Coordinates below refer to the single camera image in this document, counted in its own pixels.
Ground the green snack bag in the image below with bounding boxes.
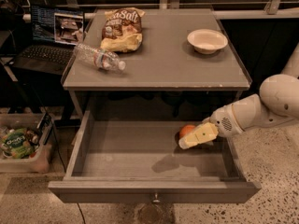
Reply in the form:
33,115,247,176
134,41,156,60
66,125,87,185
1,128,34,159

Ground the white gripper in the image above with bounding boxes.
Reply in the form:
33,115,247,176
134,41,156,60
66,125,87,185
178,105,243,149

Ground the black laptop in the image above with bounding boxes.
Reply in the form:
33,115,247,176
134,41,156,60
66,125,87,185
13,5,84,75

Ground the orange fruit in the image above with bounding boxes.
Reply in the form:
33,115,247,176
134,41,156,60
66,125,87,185
178,124,195,138

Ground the clear plastic storage bin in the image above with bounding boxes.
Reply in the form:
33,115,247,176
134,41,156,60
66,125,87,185
0,114,57,173

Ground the clear plastic water bottle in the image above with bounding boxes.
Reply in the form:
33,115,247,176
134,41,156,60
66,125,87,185
74,43,126,72

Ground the black floor cable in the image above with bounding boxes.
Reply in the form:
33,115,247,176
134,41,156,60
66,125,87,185
77,203,87,224

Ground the sea salt chips bag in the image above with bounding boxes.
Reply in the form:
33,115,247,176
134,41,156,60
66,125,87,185
101,7,145,53

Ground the grey open drawer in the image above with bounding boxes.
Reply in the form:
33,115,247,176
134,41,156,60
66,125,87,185
49,111,261,203

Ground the white bowl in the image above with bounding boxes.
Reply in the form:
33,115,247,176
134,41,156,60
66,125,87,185
187,29,228,54

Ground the metal drawer knob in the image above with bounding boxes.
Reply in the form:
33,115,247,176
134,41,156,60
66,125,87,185
151,194,161,204

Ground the grey cabinet counter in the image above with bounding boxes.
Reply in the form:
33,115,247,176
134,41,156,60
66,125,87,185
61,8,252,119

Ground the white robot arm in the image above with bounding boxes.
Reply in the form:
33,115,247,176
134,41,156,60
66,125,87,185
178,45,299,149

